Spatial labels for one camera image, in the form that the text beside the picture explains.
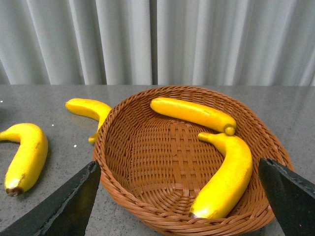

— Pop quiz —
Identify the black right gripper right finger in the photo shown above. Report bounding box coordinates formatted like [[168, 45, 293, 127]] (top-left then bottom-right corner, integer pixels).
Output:
[[258, 158, 315, 236]]

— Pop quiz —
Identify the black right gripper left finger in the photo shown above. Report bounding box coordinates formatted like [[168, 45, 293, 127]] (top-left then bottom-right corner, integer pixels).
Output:
[[0, 161, 101, 236]]

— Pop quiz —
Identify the curved yellow banana in basket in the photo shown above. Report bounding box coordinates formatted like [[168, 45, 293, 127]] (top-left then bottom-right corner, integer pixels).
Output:
[[189, 132, 253, 219]]

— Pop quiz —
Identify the brown wicker basket right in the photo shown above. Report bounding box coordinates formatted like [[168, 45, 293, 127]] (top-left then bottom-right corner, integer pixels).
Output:
[[93, 86, 293, 236]]

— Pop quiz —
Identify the straight yellow banana in basket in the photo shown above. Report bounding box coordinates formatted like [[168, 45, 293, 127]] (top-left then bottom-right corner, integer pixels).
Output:
[[150, 97, 237, 136]]

